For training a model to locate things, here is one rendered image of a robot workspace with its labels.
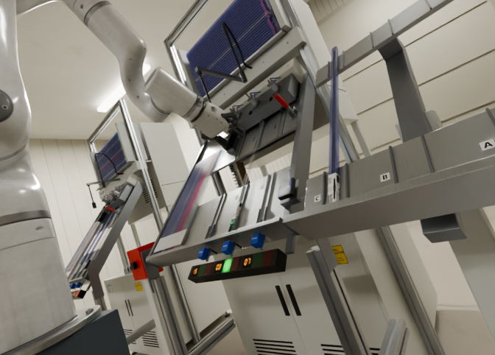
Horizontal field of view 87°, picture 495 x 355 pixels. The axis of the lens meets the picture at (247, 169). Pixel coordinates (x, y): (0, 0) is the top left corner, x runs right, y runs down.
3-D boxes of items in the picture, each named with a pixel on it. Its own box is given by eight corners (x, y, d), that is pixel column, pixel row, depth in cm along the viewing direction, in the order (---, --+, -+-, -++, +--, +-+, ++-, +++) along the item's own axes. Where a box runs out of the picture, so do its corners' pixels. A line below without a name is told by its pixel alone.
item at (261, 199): (291, 226, 62) (283, 219, 61) (156, 261, 103) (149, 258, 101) (298, 169, 75) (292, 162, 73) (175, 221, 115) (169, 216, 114)
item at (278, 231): (297, 236, 62) (278, 221, 59) (160, 267, 103) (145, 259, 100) (297, 231, 63) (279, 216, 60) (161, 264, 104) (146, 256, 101)
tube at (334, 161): (339, 219, 37) (335, 216, 37) (331, 222, 38) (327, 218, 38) (338, 48, 68) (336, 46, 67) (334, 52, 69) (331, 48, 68)
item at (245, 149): (306, 134, 87) (297, 124, 85) (194, 192, 128) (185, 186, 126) (311, 84, 109) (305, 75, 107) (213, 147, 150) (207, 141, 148)
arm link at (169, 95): (177, 123, 79) (195, 105, 74) (136, 96, 72) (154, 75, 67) (181, 107, 85) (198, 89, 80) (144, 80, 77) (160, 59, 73)
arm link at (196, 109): (200, 88, 79) (208, 94, 80) (184, 103, 84) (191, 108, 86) (194, 107, 74) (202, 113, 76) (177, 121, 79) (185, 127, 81)
